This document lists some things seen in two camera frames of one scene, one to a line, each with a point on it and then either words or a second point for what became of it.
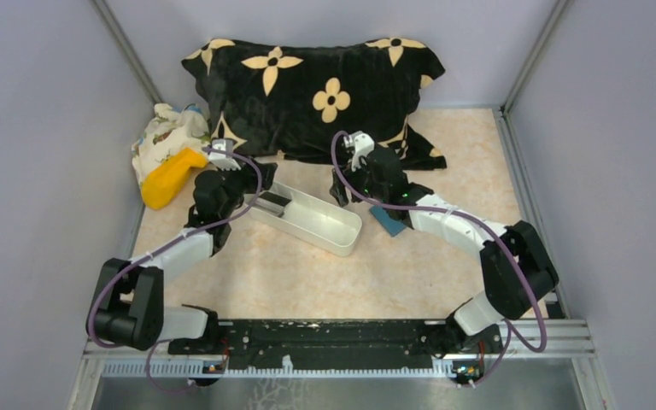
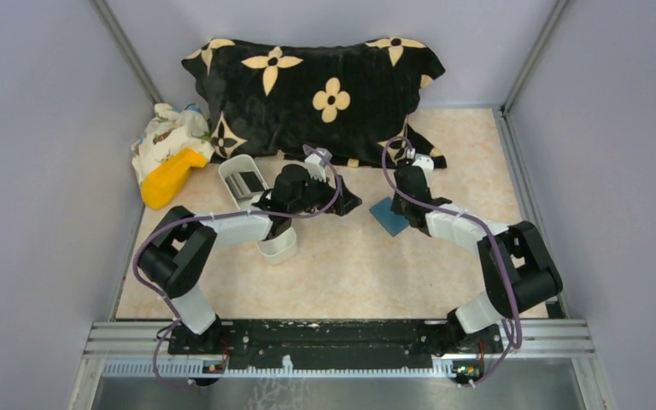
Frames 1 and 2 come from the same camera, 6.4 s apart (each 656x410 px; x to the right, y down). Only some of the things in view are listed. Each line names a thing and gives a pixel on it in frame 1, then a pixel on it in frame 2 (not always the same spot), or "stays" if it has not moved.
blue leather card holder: (393, 226) stays
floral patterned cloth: (169, 131) stays
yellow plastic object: (166, 176) stays
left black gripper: (258, 174) -> (331, 192)
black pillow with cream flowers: (315, 102) stays
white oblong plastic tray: (307, 216) -> (247, 184)
